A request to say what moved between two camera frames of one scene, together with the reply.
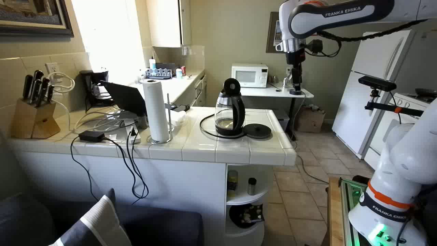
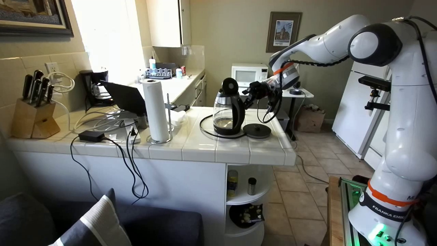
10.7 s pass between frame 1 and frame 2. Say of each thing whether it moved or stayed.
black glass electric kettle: stayed
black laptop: stayed
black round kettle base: stayed
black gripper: moved
